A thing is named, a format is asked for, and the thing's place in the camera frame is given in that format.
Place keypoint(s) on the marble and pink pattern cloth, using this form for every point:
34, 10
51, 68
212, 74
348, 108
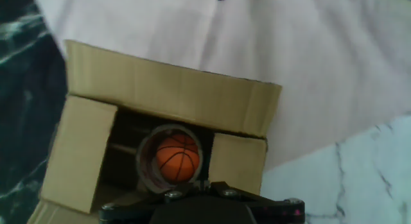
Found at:
257, 34

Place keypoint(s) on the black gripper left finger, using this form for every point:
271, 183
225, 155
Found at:
167, 196

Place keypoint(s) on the orange mini basketball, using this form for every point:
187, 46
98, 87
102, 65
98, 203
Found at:
178, 158

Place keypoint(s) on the brown cardboard box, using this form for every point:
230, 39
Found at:
160, 86

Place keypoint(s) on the brown packing tape roll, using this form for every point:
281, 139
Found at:
146, 166

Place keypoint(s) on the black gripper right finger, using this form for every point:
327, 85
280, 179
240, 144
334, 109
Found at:
237, 196

